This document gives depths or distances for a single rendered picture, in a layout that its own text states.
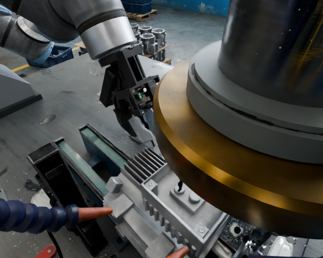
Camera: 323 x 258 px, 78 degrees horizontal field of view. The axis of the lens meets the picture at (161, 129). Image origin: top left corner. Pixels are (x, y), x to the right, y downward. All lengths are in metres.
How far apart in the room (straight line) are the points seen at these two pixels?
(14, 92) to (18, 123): 0.16
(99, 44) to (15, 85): 0.89
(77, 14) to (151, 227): 0.37
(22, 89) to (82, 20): 0.90
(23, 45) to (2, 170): 0.58
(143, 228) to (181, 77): 0.28
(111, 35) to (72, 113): 0.77
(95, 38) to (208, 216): 0.33
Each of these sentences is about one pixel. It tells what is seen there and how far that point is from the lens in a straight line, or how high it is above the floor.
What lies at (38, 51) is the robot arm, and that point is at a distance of 1.21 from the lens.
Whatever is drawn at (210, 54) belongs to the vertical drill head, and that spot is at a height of 1.36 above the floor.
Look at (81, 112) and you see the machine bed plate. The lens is 1.08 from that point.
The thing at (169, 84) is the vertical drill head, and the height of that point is 1.33.
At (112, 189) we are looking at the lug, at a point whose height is 1.08.
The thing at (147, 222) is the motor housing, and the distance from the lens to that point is 0.38.
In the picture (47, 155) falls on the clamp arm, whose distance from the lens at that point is 0.25.
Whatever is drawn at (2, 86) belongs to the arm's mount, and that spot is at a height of 0.93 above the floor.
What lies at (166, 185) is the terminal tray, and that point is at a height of 1.12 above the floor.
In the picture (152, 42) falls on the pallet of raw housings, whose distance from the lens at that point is 2.78.
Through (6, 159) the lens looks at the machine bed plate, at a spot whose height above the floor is 0.80.
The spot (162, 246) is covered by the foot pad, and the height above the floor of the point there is 1.07.
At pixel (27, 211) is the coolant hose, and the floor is 1.26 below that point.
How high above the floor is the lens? 1.42
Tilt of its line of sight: 43 degrees down
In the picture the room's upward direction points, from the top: straight up
